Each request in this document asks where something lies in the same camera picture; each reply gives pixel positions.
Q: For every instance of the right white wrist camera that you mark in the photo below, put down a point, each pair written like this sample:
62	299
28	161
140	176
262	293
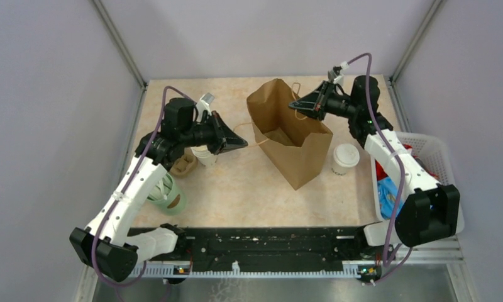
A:
336	74

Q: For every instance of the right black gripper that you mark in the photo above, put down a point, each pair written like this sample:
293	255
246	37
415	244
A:
314	104

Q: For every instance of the blue snack packet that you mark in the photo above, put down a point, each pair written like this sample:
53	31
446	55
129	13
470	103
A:
387	192

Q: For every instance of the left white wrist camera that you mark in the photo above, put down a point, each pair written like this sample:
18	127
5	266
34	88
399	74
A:
203	106

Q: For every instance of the white plastic cup lid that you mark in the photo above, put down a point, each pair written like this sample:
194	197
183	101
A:
346	155

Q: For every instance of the brown cardboard cup carrier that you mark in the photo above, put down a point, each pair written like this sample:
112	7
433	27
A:
279	136

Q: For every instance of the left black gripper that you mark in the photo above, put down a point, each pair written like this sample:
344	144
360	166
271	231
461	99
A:
226	138

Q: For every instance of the stack of white paper cups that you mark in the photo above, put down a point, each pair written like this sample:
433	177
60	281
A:
204	156

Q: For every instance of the white paper coffee cup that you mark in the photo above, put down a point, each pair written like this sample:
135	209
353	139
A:
340	169

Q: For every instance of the white plastic basket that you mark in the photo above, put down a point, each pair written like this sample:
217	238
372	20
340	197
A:
423	156

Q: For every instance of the brown paper bag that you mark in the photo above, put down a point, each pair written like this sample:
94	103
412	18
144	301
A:
268	108

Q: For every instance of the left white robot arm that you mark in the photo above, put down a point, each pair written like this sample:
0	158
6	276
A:
105	244

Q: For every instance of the stack of cardboard cup carriers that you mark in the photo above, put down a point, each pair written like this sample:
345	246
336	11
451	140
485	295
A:
184	165

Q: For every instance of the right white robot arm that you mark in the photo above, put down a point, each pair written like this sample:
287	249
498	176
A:
430	210

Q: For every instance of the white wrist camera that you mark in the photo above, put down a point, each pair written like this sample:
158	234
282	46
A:
203	106
336	74

